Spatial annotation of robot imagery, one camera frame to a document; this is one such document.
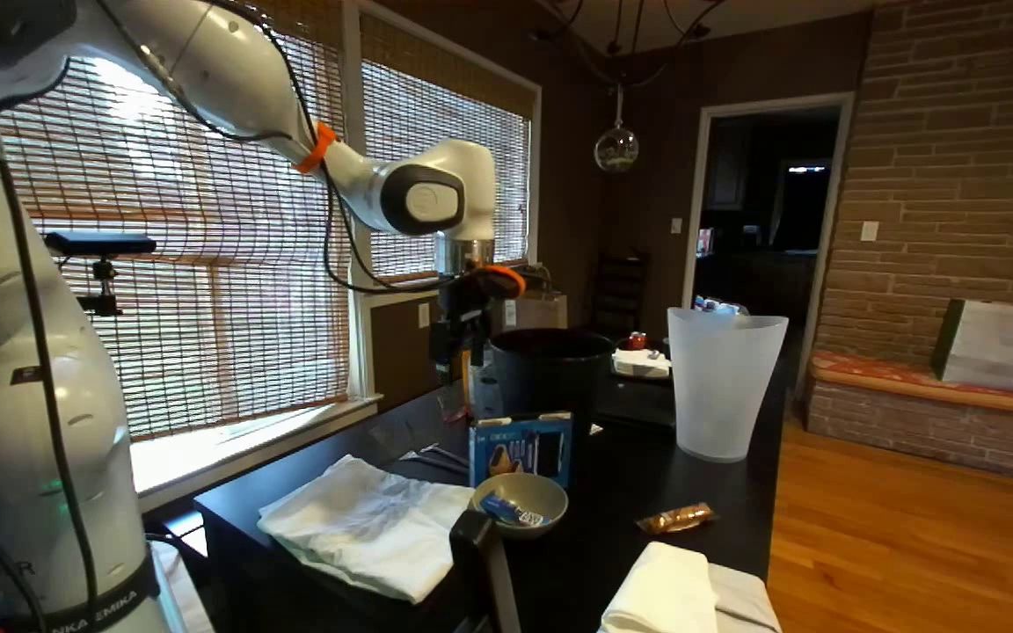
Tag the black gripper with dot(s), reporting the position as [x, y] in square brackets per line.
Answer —
[464, 315]

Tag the blue cardboard snack box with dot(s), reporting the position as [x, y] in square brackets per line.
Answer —
[528, 445]

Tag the blue snack bar wrapper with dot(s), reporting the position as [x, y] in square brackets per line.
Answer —
[513, 511]

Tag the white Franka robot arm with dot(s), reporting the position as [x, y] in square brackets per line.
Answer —
[14, 445]

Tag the metal slotted spatula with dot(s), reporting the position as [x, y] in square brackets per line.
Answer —
[439, 453]

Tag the black plastic waste bin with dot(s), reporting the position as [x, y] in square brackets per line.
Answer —
[554, 373]

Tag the black tongs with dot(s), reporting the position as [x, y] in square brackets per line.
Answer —
[428, 466]

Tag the large white folded cloth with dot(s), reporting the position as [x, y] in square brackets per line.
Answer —
[366, 522]

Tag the white food container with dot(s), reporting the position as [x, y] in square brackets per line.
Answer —
[645, 363]

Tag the wide bamboo window blind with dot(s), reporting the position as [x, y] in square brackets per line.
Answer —
[238, 338]

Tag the narrow bamboo window blind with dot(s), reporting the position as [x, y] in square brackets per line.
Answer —
[414, 116]

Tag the translucent white waste bin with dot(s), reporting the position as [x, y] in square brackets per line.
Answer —
[724, 386]

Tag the brown snack bar wrapper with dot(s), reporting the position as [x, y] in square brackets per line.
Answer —
[678, 516]

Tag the hanging glass ball ornament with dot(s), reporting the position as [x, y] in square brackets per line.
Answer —
[618, 150]

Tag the small white folded cloth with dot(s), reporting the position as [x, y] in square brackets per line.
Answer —
[660, 593]

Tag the wood-topped brick ledge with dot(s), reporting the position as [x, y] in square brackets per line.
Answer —
[916, 410]

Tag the white paper bag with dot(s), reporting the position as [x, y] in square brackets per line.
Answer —
[999, 338]

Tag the white wall outlet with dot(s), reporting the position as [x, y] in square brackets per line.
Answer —
[423, 315]

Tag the black wrist camera orange mount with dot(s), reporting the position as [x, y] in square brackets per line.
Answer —
[507, 283]

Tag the black camera on tripod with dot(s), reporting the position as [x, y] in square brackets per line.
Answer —
[95, 243]

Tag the white light switch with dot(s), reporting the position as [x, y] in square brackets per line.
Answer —
[869, 230]

